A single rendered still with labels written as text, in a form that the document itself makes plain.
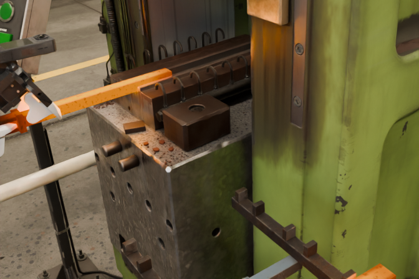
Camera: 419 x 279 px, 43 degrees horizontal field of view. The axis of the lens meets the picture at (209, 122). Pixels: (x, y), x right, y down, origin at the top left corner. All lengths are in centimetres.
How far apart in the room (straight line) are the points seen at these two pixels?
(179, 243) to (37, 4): 74
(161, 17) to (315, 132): 59
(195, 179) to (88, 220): 139
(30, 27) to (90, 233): 113
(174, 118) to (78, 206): 152
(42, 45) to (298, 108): 49
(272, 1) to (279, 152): 31
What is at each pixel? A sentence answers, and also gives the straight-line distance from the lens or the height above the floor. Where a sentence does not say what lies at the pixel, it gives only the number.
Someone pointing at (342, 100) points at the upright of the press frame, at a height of 108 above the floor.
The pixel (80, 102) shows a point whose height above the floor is 100.
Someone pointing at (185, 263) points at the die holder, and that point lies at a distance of 119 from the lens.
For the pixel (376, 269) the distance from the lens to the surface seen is 77.
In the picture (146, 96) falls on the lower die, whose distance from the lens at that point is 113.
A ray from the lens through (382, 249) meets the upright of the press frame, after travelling 133.
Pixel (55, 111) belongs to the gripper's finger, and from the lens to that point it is 108.
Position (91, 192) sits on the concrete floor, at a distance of 260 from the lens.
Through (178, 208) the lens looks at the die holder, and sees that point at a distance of 109.
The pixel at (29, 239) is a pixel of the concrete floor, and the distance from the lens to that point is 242.
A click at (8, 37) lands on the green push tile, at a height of 104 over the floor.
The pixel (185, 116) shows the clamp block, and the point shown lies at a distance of 106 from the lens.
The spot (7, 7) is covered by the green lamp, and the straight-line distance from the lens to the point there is 151.
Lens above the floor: 148
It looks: 29 degrees down
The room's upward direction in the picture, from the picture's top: 3 degrees counter-clockwise
